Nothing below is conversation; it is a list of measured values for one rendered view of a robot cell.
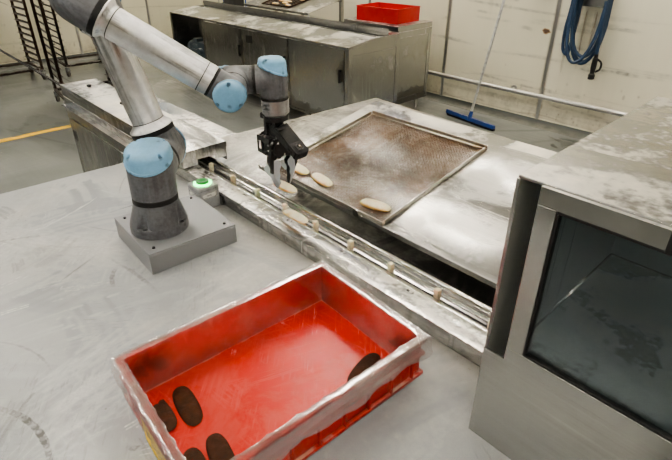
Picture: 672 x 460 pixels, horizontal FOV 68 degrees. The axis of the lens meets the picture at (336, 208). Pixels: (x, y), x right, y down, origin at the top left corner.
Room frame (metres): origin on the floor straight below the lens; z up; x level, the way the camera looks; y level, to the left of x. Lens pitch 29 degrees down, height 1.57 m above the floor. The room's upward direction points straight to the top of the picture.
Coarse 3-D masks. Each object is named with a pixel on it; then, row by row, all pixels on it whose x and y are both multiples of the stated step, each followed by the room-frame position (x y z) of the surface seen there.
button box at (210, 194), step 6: (192, 186) 1.38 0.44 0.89; (210, 186) 1.38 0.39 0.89; (216, 186) 1.39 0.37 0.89; (192, 192) 1.38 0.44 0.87; (198, 192) 1.35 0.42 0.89; (204, 192) 1.36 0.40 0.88; (210, 192) 1.38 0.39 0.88; (216, 192) 1.39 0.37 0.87; (204, 198) 1.36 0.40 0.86; (210, 198) 1.37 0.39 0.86; (216, 198) 1.39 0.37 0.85; (222, 198) 1.40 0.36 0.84; (210, 204) 1.37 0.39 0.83; (216, 204) 1.39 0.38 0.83; (222, 204) 1.39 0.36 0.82
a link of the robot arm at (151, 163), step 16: (128, 144) 1.18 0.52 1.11; (144, 144) 1.18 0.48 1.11; (160, 144) 1.18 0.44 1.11; (128, 160) 1.12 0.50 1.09; (144, 160) 1.11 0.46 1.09; (160, 160) 1.13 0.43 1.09; (176, 160) 1.21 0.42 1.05; (128, 176) 1.13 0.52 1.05; (144, 176) 1.11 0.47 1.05; (160, 176) 1.12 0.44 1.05; (144, 192) 1.11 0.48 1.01; (160, 192) 1.12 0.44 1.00; (176, 192) 1.16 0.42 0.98
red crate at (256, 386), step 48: (288, 336) 0.80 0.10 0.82; (336, 336) 0.80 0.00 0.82; (192, 384) 0.67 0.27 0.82; (240, 384) 0.67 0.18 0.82; (288, 384) 0.67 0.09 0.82; (336, 384) 0.67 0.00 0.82; (384, 384) 0.63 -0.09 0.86; (192, 432) 0.56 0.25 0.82; (240, 432) 0.56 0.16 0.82; (336, 432) 0.56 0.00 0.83
